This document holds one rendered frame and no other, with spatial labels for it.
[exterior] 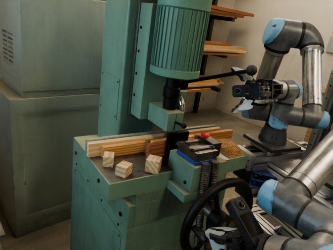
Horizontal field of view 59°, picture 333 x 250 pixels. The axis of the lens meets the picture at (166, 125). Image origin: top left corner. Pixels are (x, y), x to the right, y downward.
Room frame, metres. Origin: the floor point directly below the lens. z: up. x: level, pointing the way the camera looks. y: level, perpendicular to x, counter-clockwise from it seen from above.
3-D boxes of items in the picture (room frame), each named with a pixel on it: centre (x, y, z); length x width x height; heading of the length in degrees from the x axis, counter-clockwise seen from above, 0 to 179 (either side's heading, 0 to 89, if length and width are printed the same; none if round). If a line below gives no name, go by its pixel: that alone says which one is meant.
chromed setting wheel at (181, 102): (1.21, -0.02, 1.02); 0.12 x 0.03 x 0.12; 36
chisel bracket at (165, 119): (1.05, 0.01, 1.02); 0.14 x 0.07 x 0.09; 36
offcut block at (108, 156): (0.85, 0.17, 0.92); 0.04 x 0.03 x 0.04; 8
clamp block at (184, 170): (0.88, -0.12, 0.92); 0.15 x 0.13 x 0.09; 126
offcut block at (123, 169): (0.80, 0.11, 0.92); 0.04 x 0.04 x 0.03; 70
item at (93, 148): (1.05, 0.01, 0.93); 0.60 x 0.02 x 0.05; 126
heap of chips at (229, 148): (1.11, -0.26, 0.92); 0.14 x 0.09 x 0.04; 36
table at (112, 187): (0.95, -0.07, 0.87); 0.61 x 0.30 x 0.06; 126
